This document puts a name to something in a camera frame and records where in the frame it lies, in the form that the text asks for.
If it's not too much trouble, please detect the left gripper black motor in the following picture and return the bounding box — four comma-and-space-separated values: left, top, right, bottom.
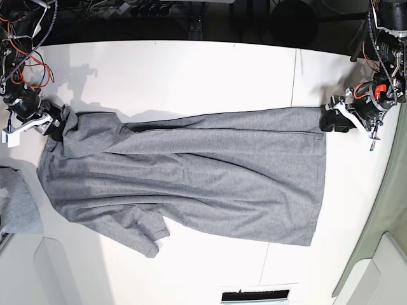
319, 93, 386, 133

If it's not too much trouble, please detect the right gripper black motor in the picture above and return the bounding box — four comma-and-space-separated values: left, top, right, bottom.
8, 91, 66, 142

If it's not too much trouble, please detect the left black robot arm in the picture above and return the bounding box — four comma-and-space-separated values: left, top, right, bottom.
320, 1, 406, 140

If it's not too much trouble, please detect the left braided cable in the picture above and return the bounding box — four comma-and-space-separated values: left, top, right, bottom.
0, 0, 60, 93

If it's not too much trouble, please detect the white vent slot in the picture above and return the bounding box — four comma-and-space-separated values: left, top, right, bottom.
219, 283, 298, 304

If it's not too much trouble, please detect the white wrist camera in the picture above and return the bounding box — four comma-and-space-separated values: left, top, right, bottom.
1, 128, 21, 148
369, 135, 380, 152

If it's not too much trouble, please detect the braided cable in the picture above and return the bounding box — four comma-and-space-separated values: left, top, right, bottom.
0, 0, 60, 93
367, 0, 401, 105

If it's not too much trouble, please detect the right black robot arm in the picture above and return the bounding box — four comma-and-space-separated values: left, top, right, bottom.
1, 1, 66, 147

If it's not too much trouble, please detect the grey t-shirt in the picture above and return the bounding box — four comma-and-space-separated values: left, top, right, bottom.
38, 107, 326, 258

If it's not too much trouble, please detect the grey folded cloth pile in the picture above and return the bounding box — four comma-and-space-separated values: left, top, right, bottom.
1, 167, 43, 237

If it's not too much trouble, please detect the right braided cable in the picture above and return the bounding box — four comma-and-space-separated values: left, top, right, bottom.
367, 0, 401, 105

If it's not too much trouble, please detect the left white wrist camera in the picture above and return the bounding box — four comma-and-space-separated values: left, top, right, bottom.
369, 135, 380, 152

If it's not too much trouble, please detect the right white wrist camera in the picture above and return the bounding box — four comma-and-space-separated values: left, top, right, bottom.
1, 128, 21, 148

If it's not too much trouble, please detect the green-grey side panel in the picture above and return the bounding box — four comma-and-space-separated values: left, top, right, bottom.
332, 104, 406, 298

